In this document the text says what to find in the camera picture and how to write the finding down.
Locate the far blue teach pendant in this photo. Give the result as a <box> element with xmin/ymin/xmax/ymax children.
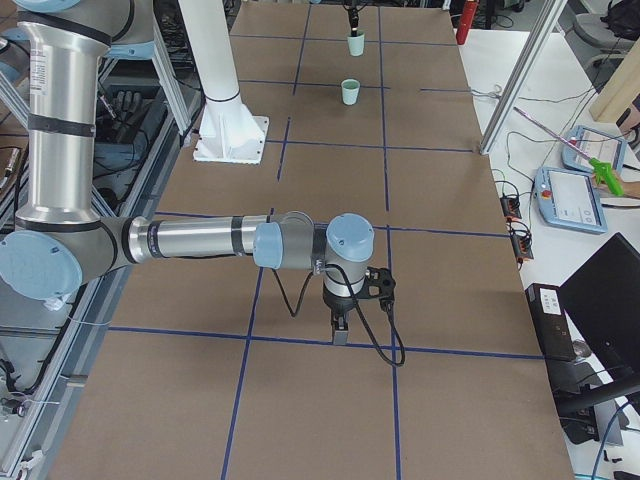
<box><xmin>561</xmin><ymin>125</ymin><xmax>627</xmax><ymax>173</ymax></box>

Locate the orange black power strip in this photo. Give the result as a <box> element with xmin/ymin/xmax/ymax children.
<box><xmin>500</xmin><ymin>195</ymin><xmax>522</xmax><ymax>222</ymax></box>

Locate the green handled reacher grabber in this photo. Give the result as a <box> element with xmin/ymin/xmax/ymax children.
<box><xmin>513</xmin><ymin>106</ymin><xmax>625</xmax><ymax>197</ymax></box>

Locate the aluminium frame post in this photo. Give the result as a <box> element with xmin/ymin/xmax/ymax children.
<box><xmin>479</xmin><ymin>0</ymin><xmax>567</xmax><ymax>155</ymax></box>

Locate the brown paper table cover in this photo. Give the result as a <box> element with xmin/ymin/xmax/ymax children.
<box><xmin>50</xmin><ymin>2</ymin><xmax>573</xmax><ymax>479</ymax></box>

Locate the black monitor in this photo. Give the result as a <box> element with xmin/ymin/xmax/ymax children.
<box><xmin>559</xmin><ymin>233</ymin><xmax>639</xmax><ymax>379</ymax></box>

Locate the red cylinder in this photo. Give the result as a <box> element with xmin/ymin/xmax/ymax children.
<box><xmin>456</xmin><ymin>0</ymin><xmax>478</xmax><ymax>45</ymax></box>

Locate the near blue teach pendant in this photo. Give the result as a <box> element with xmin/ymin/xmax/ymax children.
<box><xmin>534</xmin><ymin>166</ymin><xmax>608</xmax><ymax>234</ymax></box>

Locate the mint green cup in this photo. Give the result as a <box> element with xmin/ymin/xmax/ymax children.
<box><xmin>341</xmin><ymin>78</ymin><xmax>361</xmax><ymax>106</ymax></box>
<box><xmin>347</xmin><ymin>32</ymin><xmax>365</xmax><ymax>57</ymax></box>

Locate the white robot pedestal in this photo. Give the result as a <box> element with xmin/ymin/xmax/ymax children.
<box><xmin>179</xmin><ymin>0</ymin><xmax>269</xmax><ymax>164</ymax></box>

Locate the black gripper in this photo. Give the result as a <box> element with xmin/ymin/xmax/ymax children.
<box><xmin>342</xmin><ymin>0</ymin><xmax>365</xmax><ymax>36</ymax></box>
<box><xmin>323</xmin><ymin>286</ymin><xmax>358</xmax><ymax>345</ymax></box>

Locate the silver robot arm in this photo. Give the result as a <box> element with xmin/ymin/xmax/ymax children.
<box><xmin>1</xmin><ymin>1</ymin><xmax>374</xmax><ymax>345</ymax></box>

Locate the black desktop computer box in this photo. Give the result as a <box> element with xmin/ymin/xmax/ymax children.
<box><xmin>525</xmin><ymin>283</ymin><xmax>576</xmax><ymax>362</ymax></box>

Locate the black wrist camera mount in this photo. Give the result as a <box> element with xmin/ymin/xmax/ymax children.
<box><xmin>359</xmin><ymin>267</ymin><xmax>396</xmax><ymax>302</ymax></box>

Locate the blue teach pendant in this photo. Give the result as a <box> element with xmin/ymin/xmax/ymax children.
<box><xmin>561</xmin><ymin>125</ymin><xmax>627</xmax><ymax>173</ymax></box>
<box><xmin>534</xmin><ymin>166</ymin><xmax>608</xmax><ymax>234</ymax></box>

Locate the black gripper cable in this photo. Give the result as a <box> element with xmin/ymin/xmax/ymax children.
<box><xmin>272</xmin><ymin>263</ymin><xmax>406</xmax><ymax>369</ymax></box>

